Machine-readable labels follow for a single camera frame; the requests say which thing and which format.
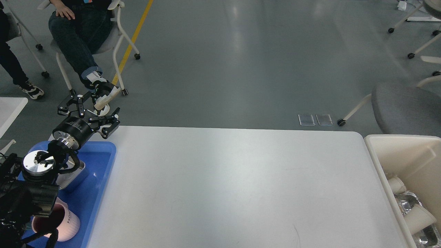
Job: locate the paper cup in bin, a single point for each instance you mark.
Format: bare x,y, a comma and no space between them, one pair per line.
397,186

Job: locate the pink plastic mug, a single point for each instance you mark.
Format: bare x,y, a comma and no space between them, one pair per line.
66,222

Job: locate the seated person in black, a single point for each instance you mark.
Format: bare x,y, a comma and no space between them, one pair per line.
79,28

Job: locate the blue plastic tray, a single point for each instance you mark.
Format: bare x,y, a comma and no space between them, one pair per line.
85,199

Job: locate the clear floor plate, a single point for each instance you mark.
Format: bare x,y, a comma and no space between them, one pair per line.
306,120
324,119

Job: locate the grey office chair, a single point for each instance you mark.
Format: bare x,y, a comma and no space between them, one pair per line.
404,110

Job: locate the white plastic bin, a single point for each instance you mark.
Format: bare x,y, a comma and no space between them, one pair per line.
415,159

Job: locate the stainless steel tray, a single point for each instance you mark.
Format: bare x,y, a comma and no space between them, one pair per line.
69,182

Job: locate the aluminium foil tray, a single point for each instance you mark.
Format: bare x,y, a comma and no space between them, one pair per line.
429,237

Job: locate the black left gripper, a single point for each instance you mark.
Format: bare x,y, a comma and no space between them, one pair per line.
73,131

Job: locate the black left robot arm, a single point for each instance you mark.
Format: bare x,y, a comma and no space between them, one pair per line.
30,205

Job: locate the white side table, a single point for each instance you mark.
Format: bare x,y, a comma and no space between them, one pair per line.
10,108

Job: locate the clear floor plate left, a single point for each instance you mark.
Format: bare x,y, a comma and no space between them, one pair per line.
306,120

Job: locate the white paper cup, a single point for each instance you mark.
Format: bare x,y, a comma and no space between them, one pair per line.
418,218

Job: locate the clear floor plate right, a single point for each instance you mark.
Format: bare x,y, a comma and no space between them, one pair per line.
324,119

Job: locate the grey white rolling chair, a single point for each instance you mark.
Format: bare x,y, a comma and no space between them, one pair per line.
112,43

